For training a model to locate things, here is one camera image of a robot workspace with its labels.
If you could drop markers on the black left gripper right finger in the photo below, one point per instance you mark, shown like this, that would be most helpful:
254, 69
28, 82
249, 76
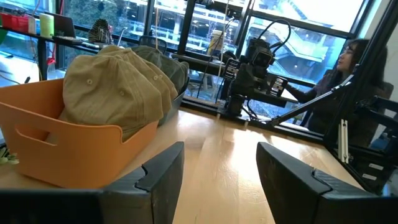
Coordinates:
298, 199

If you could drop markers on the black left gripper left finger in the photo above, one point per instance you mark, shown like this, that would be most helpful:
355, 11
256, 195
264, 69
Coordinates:
149, 199

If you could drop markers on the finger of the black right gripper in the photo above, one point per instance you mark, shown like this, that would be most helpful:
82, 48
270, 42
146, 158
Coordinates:
231, 69
278, 86

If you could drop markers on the dark blue-green cotton cap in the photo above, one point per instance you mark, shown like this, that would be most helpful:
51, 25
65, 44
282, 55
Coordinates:
174, 71

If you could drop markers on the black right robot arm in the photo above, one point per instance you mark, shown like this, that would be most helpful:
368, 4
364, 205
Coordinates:
236, 104

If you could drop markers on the striped knit hat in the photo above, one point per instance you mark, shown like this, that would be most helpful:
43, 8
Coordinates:
99, 31

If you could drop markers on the pale plastic jar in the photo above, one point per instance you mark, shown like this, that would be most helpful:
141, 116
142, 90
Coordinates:
216, 40

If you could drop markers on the person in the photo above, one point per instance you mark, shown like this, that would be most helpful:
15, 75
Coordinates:
326, 102

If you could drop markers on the large glass window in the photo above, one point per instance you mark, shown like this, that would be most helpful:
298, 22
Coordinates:
311, 46

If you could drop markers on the teal plastic bin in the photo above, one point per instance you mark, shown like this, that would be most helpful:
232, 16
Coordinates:
174, 105

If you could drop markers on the orange plastic bin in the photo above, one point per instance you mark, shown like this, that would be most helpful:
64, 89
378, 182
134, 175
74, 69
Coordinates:
77, 155

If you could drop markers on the black mesh chair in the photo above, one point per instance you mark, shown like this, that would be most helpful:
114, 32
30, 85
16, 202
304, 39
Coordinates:
152, 42

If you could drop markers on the dark laptop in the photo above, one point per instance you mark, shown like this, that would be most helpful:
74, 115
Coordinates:
65, 26

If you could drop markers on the black shelf desk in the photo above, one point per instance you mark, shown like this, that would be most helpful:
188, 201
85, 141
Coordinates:
42, 56

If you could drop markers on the yellow-green cylinder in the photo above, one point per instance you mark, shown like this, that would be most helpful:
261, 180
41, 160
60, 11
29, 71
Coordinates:
46, 26

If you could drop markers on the red box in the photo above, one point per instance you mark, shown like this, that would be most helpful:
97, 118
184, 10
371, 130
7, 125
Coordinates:
14, 23

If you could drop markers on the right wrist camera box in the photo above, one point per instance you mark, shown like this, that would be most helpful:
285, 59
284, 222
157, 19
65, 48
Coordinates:
262, 57

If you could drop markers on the white frame bracket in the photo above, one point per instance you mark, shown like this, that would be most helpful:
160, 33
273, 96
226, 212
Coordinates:
343, 143

